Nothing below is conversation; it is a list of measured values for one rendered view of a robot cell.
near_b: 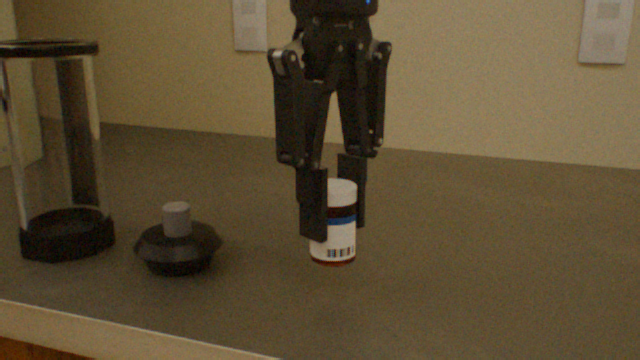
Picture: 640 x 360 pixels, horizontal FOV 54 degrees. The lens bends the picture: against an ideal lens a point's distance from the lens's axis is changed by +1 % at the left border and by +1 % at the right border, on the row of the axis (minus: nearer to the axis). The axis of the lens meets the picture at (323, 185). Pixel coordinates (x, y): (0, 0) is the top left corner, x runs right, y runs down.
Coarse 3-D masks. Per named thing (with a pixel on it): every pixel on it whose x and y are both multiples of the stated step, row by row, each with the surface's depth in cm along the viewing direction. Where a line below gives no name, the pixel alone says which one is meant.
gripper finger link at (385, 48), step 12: (384, 48) 57; (384, 60) 57; (372, 72) 57; (384, 72) 57; (372, 84) 58; (384, 84) 58; (372, 96) 58; (384, 96) 58; (372, 108) 58; (384, 108) 59; (372, 120) 58; (372, 132) 59; (372, 144) 59
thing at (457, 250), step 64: (128, 128) 130; (0, 192) 89; (128, 192) 89; (192, 192) 89; (256, 192) 89; (384, 192) 89; (448, 192) 89; (512, 192) 89; (576, 192) 89; (0, 256) 68; (128, 256) 68; (256, 256) 68; (384, 256) 68; (448, 256) 68; (512, 256) 68; (576, 256) 68; (0, 320) 59; (64, 320) 56; (128, 320) 55; (192, 320) 55; (256, 320) 55; (320, 320) 55; (384, 320) 55; (448, 320) 55; (512, 320) 55; (576, 320) 55
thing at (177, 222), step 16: (176, 208) 63; (160, 224) 67; (176, 224) 63; (192, 224) 67; (144, 240) 63; (160, 240) 63; (176, 240) 63; (192, 240) 63; (208, 240) 63; (144, 256) 62; (160, 256) 61; (176, 256) 61; (192, 256) 62; (208, 256) 64; (160, 272) 63; (176, 272) 63; (192, 272) 63
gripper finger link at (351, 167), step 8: (344, 152) 59; (344, 160) 59; (352, 160) 58; (360, 160) 57; (344, 168) 59; (352, 168) 58; (360, 168) 57; (344, 176) 59; (352, 176) 58; (360, 176) 58; (360, 184) 58; (360, 192) 58; (360, 200) 58; (360, 208) 59; (360, 216) 59; (360, 224) 59
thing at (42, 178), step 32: (0, 64) 61; (32, 64) 60; (64, 64) 62; (0, 96) 63; (32, 96) 61; (64, 96) 62; (32, 128) 62; (64, 128) 63; (96, 128) 67; (32, 160) 63; (64, 160) 64; (96, 160) 67; (32, 192) 64; (64, 192) 65; (96, 192) 67; (32, 224) 66; (64, 224) 66; (96, 224) 68
